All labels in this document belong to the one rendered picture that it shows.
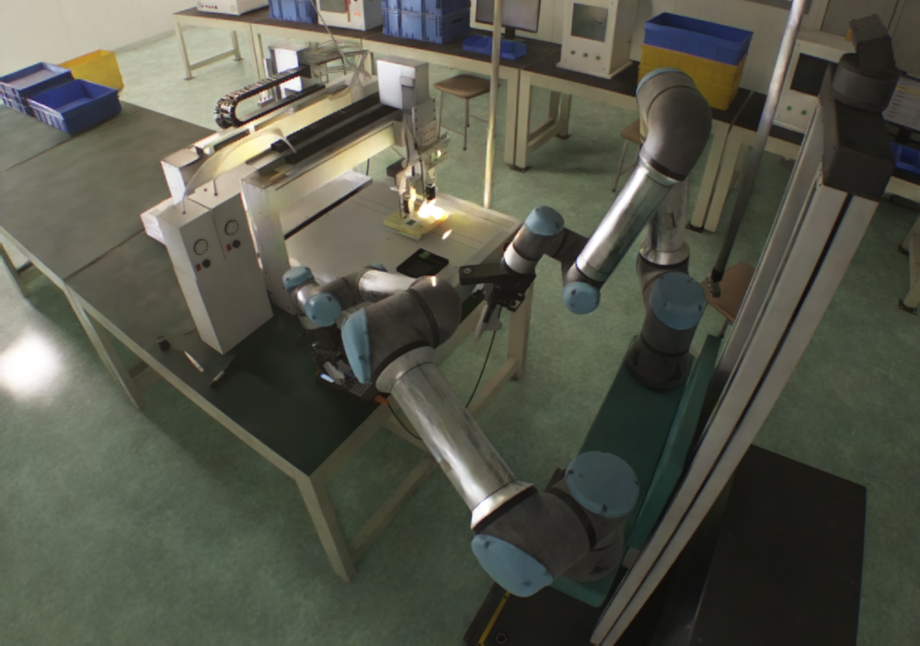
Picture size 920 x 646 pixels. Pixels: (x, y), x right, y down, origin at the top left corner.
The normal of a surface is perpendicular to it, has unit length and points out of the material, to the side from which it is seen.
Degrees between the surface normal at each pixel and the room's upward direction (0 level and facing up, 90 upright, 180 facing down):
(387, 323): 16
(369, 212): 0
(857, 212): 90
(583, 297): 90
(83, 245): 0
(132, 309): 0
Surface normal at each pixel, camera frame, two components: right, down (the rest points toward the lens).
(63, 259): 0.00, -0.76
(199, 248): 0.83, 0.37
